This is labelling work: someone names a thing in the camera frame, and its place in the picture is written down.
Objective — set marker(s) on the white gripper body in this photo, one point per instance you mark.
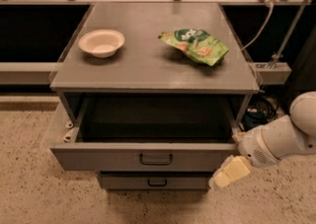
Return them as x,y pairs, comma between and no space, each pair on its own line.
256,148

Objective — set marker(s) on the grey top drawer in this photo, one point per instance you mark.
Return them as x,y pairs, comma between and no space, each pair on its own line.
146,133

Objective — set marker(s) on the grey drawer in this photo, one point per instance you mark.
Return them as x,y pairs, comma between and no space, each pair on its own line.
146,133
154,180

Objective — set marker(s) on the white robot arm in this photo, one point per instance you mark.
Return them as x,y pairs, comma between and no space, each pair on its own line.
295,133

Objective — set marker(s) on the grey drawer cabinet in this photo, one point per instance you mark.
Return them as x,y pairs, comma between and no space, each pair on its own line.
146,65

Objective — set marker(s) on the grey bottom drawer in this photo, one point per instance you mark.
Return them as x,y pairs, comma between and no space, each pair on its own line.
154,180

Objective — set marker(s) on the green snack bag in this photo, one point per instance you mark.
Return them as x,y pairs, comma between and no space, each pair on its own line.
197,45

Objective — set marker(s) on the white bowl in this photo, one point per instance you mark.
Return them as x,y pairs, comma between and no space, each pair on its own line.
101,43

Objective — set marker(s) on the metal diagonal rod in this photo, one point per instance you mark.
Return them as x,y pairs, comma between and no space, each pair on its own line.
291,24

